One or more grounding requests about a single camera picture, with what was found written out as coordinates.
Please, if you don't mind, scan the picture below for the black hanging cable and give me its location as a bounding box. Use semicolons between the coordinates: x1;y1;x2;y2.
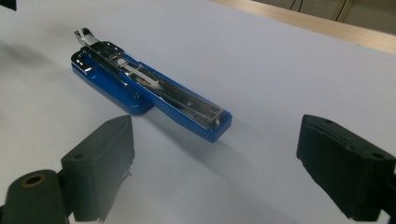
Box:
289;0;304;13

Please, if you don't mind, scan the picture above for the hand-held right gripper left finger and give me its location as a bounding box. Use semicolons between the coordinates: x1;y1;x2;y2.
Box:
60;114;135;223

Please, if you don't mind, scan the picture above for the wooden table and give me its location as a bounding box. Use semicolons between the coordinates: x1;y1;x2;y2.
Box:
208;0;396;56

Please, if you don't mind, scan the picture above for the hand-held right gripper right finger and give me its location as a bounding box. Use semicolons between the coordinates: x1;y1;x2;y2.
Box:
296;114;396;222

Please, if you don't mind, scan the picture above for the blue stapler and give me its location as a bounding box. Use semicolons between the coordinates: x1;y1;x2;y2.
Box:
70;27;233;144

